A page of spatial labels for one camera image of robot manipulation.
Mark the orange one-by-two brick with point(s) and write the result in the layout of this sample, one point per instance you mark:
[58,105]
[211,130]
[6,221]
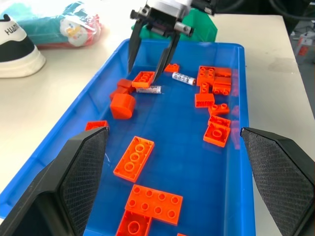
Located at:
[219,109]

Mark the small orange narrow brick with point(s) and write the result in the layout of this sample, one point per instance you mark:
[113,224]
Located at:
[204,88]

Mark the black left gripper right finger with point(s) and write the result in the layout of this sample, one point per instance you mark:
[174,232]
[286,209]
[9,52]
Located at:
[280,177]

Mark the red and white box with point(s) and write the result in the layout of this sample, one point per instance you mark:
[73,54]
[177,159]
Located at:
[304,48]

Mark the orange two-by-four studded brick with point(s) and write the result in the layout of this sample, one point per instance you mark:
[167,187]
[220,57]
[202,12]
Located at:
[142,79]

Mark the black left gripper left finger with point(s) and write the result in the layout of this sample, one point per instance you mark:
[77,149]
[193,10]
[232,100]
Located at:
[73,177]

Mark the orange upturned two-by-two brick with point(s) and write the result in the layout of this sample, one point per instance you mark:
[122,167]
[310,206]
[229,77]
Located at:
[216,135]
[134,225]

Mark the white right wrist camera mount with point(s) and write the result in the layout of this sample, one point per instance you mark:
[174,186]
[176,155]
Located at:
[169,7]

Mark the green plastic bin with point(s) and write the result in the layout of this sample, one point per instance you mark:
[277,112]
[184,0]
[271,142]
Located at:
[201,28]

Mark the orange upturned two-by-four brick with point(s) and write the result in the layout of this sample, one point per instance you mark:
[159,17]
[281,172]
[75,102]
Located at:
[134,159]

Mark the orange brick with ribbed side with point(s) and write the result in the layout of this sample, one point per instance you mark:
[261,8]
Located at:
[204,100]

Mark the orange plain block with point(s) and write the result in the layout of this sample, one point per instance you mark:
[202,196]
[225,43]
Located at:
[123,86]

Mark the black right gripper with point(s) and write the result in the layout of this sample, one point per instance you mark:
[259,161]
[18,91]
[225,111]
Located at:
[162,23]

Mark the clear bag of teal cloths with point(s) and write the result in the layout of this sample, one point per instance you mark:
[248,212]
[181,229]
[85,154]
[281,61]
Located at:
[61,24]

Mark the large orange two-by-four brick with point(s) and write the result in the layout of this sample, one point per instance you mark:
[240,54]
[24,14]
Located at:
[153,204]

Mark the orange rounded block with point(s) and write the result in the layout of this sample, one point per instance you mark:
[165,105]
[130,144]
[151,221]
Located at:
[121,106]

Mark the orange smooth flat brick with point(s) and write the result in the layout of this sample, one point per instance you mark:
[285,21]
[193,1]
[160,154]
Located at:
[223,72]

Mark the orange stepped brick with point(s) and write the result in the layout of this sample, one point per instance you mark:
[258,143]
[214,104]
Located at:
[222,86]

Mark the blue plastic bin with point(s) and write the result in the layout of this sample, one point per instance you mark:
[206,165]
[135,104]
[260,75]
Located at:
[177,152]

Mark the white and black sneaker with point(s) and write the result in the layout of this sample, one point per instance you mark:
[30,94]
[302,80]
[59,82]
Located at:
[17,54]

